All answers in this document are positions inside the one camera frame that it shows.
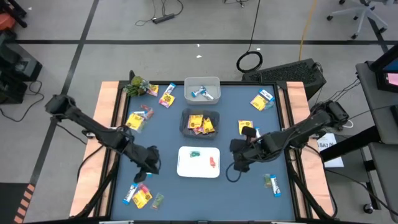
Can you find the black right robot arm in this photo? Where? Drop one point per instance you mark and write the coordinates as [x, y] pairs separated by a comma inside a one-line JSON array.
[[304, 127]]

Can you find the black equipment crate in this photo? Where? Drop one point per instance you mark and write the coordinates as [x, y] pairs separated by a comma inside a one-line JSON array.
[[15, 71]]

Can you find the orange black machine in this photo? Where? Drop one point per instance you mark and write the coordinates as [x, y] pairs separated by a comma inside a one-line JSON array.
[[6, 21]]

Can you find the green gummy clear wrapper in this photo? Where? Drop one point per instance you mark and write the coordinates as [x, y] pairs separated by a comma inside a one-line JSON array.
[[157, 200], [267, 180], [270, 105], [142, 127]]

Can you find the dark grey translucent bin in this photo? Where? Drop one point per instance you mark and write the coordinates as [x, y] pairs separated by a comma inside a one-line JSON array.
[[185, 133]]

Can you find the grey metal bracket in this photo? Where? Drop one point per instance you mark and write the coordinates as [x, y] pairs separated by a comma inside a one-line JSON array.
[[90, 134]]

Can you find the black computer case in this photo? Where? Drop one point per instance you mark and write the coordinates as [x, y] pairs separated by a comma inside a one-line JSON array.
[[286, 74]]

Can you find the white office chair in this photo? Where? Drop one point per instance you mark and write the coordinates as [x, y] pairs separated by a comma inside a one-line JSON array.
[[362, 11]]

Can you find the grey workstation desk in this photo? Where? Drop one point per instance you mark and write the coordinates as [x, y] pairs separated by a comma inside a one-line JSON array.
[[376, 105]]

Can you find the black caster wheel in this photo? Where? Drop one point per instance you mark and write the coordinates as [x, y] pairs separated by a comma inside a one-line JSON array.
[[368, 208]]

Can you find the light grey plastic bin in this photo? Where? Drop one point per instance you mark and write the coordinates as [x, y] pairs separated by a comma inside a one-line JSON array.
[[216, 99]]

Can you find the black monitor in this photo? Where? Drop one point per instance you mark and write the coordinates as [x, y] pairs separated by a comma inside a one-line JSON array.
[[385, 79]]

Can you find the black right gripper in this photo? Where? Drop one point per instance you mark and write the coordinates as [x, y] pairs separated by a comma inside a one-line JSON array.
[[259, 147]]

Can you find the black power strip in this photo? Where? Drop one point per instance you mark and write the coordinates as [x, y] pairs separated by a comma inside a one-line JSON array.
[[163, 18]]

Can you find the artificial plant black pot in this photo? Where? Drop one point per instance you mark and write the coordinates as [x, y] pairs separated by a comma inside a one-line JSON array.
[[136, 85]]

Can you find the black orange striped mat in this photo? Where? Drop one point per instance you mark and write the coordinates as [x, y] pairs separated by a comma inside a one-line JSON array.
[[12, 202]]

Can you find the red gummy clear wrapper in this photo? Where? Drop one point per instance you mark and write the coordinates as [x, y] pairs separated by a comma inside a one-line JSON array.
[[212, 161], [143, 187], [148, 112]]

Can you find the teal gummy clear wrapper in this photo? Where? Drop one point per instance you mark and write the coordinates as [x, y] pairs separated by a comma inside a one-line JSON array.
[[195, 154]]

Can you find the wooden side board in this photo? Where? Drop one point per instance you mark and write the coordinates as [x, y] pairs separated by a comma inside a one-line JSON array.
[[320, 199], [90, 193]]

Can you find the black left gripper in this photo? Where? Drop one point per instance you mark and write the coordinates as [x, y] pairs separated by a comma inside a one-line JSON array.
[[144, 157]]

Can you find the white blue Hershey's bar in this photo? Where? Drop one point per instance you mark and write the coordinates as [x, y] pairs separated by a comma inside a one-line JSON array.
[[208, 96], [257, 132], [139, 112], [266, 94], [170, 88], [275, 185], [130, 193], [149, 175], [198, 91]]

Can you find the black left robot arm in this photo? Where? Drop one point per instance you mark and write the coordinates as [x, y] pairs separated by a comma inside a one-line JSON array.
[[93, 127]]

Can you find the white plastic bin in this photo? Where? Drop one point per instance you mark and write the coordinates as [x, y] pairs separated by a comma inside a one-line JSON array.
[[186, 169]]

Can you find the white paper sheet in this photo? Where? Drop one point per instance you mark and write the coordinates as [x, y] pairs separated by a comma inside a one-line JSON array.
[[331, 155]]

